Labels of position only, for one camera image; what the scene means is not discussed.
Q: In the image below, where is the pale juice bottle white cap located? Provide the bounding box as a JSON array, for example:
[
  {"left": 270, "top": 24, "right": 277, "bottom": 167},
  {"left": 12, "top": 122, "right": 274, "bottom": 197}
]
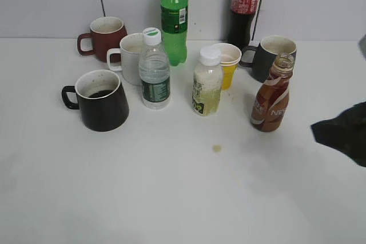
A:
[{"left": 192, "top": 46, "right": 224, "bottom": 117}]

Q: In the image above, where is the brown coffee bottle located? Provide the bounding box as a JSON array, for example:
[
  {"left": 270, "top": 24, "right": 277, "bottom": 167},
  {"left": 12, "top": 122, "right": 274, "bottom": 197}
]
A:
[{"left": 250, "top": 53, "right": 295, "bottom": 132}]

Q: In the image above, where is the green soda bottle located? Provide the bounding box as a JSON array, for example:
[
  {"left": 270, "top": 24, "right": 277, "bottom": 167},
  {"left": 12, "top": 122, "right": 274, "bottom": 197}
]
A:
[{"left": 160, "top": 0, "right": 188, "bottom": 66}]

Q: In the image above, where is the red mug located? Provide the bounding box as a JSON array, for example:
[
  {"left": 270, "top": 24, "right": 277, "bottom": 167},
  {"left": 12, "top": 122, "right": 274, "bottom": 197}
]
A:
[{"left": 77, "top": 17, "right": 127, "bottom": 63}]

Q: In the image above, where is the clear water bottle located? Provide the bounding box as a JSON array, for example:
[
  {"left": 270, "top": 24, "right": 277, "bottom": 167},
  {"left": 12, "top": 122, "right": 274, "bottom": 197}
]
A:
[{"left": 138, "top": 27, "right": 170, "bottom": 110}]

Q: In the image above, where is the black wall cable right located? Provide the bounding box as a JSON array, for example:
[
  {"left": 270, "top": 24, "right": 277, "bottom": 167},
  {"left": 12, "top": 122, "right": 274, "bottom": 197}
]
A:
[{"left": 250, "top": 0, "right": 269, "bottom": 42}]

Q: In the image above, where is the cola bottle red label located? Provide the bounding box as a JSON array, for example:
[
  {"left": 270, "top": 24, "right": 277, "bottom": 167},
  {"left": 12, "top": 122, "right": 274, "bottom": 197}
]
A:
[{"left": 227, "top": 0, "right": 258, "bottom": 49}]

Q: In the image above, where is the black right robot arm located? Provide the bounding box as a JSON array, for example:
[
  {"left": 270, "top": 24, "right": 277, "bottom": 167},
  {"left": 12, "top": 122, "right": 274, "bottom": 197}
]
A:
[{"left": 311, "top": 70, "right": 365, "bottom": 167}]

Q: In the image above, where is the white paper cup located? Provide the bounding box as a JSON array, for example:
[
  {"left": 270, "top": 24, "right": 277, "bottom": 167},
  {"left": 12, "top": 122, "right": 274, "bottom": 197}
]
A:
[{"left": 212, "top": 42, "right": 242, "bottom": 66}]

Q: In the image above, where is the dark grey mug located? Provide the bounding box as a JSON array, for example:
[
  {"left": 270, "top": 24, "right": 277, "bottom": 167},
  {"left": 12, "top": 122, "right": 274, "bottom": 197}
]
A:
[{"left": 238, "top": 35, "right": 297, "bottom": 82}]

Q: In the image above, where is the black mug white interior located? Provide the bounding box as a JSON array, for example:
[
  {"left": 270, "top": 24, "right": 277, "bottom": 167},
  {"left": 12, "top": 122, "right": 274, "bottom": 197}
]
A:
[{"left": 61, "top": 70, "right": 129, "bottom": 132}]

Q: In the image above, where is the yellow paper cup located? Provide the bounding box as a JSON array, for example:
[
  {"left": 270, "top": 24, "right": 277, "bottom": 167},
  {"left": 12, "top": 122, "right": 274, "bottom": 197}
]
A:
[{"left": 221, "top": 64, "right": 238, "bottom": 90}]

